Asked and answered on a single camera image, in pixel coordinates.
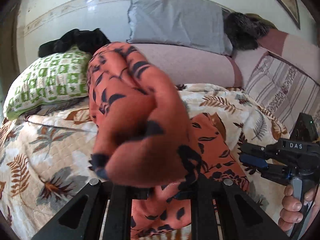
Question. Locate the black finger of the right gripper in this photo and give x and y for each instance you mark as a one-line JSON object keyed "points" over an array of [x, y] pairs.
{"points": [[251, 149]]}

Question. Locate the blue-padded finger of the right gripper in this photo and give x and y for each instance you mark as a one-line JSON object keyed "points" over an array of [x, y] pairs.
{"points": [[253, 162]]}

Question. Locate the dark furry cushion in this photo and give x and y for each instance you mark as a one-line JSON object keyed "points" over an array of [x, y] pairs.
{"points": [[244, 30]]}

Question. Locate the striped pillow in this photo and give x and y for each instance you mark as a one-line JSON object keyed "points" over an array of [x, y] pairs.
{"points": [[284, 91]]}

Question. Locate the black garment on pillow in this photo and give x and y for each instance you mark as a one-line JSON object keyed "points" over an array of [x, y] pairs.
{"points": [[88, 41]]}

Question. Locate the leaf-pattern fleece blanket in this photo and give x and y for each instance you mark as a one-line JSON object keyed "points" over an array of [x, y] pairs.
{"points": [[45, 158]]}

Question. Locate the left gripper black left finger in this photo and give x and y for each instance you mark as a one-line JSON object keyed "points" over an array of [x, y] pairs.
{"points": [[100, 210]]}

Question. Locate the orange floral garment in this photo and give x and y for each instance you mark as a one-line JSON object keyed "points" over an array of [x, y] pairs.
{"points": [[146, 138]]}

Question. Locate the green white patterned pillow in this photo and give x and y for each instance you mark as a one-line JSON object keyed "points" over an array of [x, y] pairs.
{"points": [[52, 79]]}

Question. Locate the pink quilted bolster cushion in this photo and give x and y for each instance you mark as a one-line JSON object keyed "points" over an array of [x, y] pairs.
{"points": [[188, 65]]}

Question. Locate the grey pillow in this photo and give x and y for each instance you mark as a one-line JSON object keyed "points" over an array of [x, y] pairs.
{"points": [[190, 23]]}

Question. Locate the person's right hand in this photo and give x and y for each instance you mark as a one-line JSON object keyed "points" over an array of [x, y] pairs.
{"points": [[290, 213]]}

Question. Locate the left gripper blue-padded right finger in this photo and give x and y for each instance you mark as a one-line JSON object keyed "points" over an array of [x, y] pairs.
{"points": [[222, 209]]}

